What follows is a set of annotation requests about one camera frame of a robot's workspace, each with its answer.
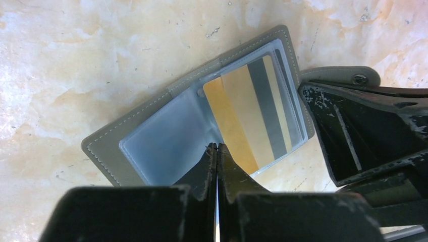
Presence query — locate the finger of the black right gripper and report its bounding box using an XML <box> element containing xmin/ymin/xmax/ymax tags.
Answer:
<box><xmin>298</xmin><ymin>81</ymin><xmax>427</xmax><ymax>227</ymax></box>

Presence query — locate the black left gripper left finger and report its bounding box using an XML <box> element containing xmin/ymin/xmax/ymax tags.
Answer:
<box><xmin>40</xmin><ymin>143</ymin><xmax>217</xmax><ymax>241</ymax></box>

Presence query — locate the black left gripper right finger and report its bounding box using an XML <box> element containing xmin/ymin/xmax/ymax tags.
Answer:
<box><xmin>217</xmin><ymin>144</ymin><xmax>384</xmax><ymax>241</ymax></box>

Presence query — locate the grey leather card holder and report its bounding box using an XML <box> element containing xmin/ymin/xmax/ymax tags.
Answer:
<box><xmin>81</xmin><ymin>25</ymin><xmax>381</xmax><ymax>187</ymax></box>

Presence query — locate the gold credit card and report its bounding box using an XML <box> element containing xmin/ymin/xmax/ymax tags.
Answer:
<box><xmin>203</xmin><ymin>55</ymin><xmax>302</xmax><ymax>174</ymax></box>

